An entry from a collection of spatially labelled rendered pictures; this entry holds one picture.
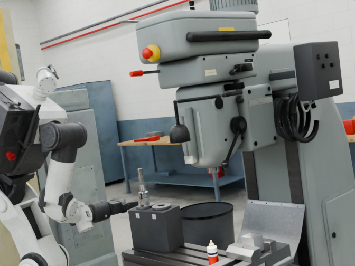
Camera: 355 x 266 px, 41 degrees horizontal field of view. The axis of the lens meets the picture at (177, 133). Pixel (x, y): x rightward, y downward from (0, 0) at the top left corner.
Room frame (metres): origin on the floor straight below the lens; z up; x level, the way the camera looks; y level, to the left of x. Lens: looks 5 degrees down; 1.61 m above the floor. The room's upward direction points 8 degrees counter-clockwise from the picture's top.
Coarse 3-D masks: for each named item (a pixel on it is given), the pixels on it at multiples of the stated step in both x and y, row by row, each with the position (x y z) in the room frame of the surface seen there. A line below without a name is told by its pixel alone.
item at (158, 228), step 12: (156, 204) 2.20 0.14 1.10; (168, 204) 2.17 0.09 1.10; (132, 216) 2.21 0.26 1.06; (144, 216) 2.16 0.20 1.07; (156, 216) 2.11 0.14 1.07; (168, 216) 2.11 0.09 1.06; (180, 216) 2.18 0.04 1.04; (132, 228) 2.21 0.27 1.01; (144, 228) 2.17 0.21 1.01; (156, 228) 2.12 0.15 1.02; (168, 228) 2.10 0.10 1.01; (180, 228) 2.17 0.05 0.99; (144, 240) 2.17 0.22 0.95; (156, 240) 2.13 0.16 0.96; (168, 240) 2.09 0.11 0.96; (180, 240) 2.16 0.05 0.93; (168, 252) 2.09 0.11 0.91
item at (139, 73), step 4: (132, 72) 1.76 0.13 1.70; (136, 72) 1.77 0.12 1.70; (140, 72) 1.78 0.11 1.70; (144, 72) 1.80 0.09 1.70; (148, 72) 1.81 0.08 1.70; (152, 72) 1.83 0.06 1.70; (156, 72) 1.84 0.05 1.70; (132, 76) 1.76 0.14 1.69; (136, 76) 1.78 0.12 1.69; (140, 76) 1.79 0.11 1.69
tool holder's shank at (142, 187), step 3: (138, 168) 2.24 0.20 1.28; (141, 168) 2.23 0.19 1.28; (138, 171) 2.22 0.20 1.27; (141, 171) 2.22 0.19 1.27; (138, 174) 2.22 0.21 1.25; (141, 174) 2.22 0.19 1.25; (138, 177) 2.23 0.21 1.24; (141, 177) 2.22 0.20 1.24; (141, 180) 2.22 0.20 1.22; (141, 183) 2.22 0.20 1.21; (144, 183) 2.23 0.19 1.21; (141, 186) 2.22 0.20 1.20; (144, 186) 2.22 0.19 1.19; (141, 189) 2.22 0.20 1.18; (144, 189) 2.22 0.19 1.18
